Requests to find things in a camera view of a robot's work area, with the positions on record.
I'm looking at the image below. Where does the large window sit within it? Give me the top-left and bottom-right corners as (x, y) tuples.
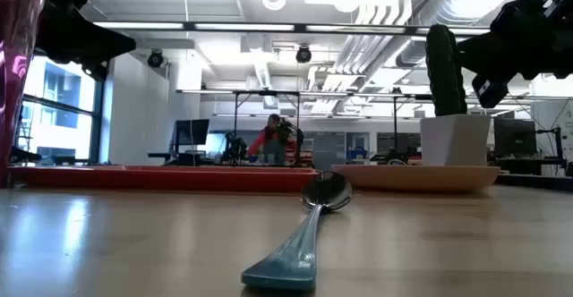
(16, 55), (105, 165)

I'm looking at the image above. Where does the black computer monitor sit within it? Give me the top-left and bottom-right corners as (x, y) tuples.
(173, 118), (210, 147)
(493, 117), (538, 157)

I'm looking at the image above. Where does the spoon with teal handle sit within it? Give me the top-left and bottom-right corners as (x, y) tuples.
(240, 170), (354, 292)

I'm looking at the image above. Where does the green cactus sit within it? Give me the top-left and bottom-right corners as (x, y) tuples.
(424, 23), (468, 117)

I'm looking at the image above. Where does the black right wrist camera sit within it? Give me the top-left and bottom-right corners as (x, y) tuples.
(471, 73), (510, 109)

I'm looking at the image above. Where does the red plastic tray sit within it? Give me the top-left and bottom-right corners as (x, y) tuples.
(8, 164), (321, 194)

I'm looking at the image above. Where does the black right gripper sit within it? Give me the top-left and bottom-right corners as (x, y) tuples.
(456, 0), (573, 81)

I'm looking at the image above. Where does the person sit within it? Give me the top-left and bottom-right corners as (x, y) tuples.
(247, 113), (288, 165)

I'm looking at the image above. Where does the black round ceiling camera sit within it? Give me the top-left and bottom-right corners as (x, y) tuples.
(147, 48), (165, 69)
(295, 44), (313, 64)

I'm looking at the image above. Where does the pink faceted plastic cup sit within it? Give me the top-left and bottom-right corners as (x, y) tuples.
(0, 0), (48, 189)

